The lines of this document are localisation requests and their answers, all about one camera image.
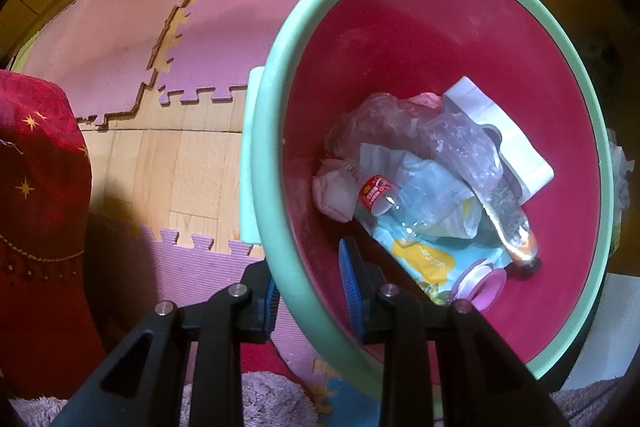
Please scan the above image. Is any black caster wheel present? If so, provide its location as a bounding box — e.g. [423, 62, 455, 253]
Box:
[585, 34, 621, 68]

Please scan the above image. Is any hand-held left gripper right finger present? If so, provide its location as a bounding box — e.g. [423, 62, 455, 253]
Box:
[339, 237, 571, 427]

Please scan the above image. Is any white panel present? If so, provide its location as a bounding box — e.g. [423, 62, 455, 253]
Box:
[555, 272, 636, 393]

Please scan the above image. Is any clear plastic bottle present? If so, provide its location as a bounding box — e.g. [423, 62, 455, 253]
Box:
[345, 162, 476, 240]

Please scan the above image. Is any clear plastic bag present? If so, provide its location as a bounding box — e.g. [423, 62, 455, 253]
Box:
[325, 93, 503, 192]

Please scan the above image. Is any purple foam puzzle mat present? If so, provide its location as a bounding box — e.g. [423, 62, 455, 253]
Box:
[90, 224, 321, 378]
[157, 0, 319, 105]

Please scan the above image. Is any light blue face mask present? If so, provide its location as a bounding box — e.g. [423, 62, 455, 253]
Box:
[357, 142, 481, 238]

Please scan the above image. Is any white paper packet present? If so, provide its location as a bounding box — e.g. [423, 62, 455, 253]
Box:
[442, 76, 555, 206]

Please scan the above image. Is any white tissue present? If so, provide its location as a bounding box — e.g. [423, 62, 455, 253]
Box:
[312, 158, 363, 224]

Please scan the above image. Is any pink foam puzzle mat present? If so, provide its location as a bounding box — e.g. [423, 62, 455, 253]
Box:
[17, 0, 221, 128]

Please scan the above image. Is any blue foam puzzle mat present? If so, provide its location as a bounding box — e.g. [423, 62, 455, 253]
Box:
[325, 377, 381, 427]

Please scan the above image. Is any white crumpled packaging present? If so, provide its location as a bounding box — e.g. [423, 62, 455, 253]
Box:
[607, 132, 636, 212]

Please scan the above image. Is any green red plastic basin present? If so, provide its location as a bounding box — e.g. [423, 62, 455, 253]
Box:
[240, 0, 615, 400]

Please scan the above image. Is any pink paper wrapper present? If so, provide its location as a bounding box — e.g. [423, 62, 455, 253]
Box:
[407, 92, 446, 110]

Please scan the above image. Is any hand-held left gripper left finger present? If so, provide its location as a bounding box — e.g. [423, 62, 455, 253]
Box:
[52, 259, 279, 427]

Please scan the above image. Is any pink plastic cap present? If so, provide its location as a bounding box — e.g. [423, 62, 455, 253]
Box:
[450, 258, 507, 312]

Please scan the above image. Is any red patterned cloth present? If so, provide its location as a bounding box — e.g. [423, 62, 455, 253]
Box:
[0, 69, 108, 400]

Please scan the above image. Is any light blue wet wipes pack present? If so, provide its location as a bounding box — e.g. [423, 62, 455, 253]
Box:
[370, 212, 511, 307]

